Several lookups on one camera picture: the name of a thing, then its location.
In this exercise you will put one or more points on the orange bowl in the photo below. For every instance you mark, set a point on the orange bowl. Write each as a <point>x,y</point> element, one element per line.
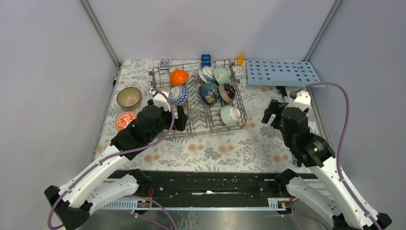
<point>178,77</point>

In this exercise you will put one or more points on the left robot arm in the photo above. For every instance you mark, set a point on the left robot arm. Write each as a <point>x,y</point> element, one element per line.
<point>74,202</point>

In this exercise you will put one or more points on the blue floral white bowl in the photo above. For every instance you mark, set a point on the blue floral white bowl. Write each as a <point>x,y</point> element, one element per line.
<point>206,74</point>

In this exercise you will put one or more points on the playing card box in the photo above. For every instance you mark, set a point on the playing card box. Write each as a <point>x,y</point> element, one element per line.
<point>164,63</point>

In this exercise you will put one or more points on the pale green bowl back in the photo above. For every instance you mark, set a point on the pale green bowl back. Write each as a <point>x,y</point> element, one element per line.
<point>222,75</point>

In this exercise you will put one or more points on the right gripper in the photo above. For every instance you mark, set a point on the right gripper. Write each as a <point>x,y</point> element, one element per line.
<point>274,108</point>

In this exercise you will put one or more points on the blue toy car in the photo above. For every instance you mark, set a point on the blue toy car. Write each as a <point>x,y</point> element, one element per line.
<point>206,60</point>

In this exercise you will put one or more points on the pale green bowl front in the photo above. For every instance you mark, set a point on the pale green bowl front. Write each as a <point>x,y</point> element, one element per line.
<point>230,115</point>

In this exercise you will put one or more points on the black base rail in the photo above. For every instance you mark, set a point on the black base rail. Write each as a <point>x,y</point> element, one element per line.
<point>190,187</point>

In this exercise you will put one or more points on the dark brown patterned bowl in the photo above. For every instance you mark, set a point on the dark brown patterned bowl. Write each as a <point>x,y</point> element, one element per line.
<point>227,92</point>

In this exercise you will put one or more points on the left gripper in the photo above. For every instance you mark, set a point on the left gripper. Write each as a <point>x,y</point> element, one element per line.
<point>180,122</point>

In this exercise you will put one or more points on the white slotted cable duct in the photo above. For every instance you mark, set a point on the white slotted cable duct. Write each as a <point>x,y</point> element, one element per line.
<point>268,204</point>

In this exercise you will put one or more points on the dark blue glazed bowl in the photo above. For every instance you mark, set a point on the dark blue glazed bowl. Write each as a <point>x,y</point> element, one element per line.
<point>209,93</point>

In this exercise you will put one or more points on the brown glazed bowl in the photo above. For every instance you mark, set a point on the brown glazed bowl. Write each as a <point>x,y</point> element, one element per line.
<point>129,98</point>

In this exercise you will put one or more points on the pale green bowl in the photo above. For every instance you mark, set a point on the pale green bowl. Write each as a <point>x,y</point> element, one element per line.
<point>222,75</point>
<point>230,115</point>

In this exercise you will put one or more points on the grey wire dish rack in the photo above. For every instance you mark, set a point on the grey wire dish rack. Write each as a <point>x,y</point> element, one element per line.
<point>202,118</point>

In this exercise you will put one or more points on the red and white bowl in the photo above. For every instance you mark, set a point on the red and white bowl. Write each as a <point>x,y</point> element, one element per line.
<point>124,119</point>

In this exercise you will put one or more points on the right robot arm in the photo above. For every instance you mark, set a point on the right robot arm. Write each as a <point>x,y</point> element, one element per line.
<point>344,208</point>

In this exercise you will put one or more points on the blue zigzag patterned bowl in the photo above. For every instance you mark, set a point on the blue zigzag patterned bowl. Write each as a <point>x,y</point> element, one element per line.
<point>179,95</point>

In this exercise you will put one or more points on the orange toy block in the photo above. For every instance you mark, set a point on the orange toy block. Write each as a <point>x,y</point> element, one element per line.
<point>240,60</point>

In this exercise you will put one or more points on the light blue perforated board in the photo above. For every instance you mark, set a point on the light blue perforated board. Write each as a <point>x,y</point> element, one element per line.
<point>290,73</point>

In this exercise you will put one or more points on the floral tablecloth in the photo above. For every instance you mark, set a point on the floral tablecloth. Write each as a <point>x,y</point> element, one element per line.
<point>257,147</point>

